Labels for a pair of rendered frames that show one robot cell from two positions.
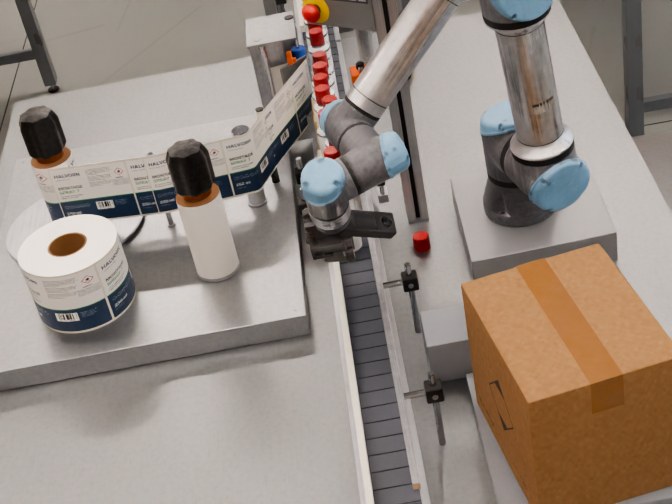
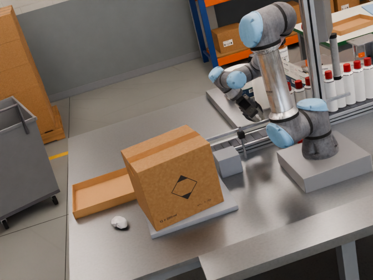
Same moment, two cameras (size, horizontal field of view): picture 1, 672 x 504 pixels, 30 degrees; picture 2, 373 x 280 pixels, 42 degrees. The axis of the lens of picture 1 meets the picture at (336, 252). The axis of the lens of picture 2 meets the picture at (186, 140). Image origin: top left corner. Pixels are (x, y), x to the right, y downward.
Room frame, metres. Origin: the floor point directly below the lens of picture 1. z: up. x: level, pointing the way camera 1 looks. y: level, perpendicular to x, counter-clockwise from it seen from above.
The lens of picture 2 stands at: (1.27, -2.05, 1.94)
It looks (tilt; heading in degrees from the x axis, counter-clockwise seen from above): 25 degrees down; 81
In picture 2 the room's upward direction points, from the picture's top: 15 degrees counter-clockwise
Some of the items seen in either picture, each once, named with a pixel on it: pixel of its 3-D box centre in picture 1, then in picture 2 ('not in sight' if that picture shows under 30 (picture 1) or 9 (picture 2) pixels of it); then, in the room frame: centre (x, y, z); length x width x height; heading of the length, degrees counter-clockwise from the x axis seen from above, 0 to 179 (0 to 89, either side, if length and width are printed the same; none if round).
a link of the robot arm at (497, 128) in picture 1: (513, 138); (312, 115); (2.05, -0.38, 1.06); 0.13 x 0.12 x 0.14; 15
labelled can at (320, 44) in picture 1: (322, 69); not in sight; (2.63, -0.06, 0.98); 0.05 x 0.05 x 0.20
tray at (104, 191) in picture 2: not in sight; (104, 191); (1.15, 0.00, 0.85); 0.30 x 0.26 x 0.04; 178
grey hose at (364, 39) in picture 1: (366, 50); (334, 56); (2.30, -0.15, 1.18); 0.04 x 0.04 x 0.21
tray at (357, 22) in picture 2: not in sight; (350, 24); (3.24, 1.29, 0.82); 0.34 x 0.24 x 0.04; 3
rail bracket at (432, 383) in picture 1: (424, 412); not in sight; (1.51, -0.09, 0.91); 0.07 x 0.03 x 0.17; 88
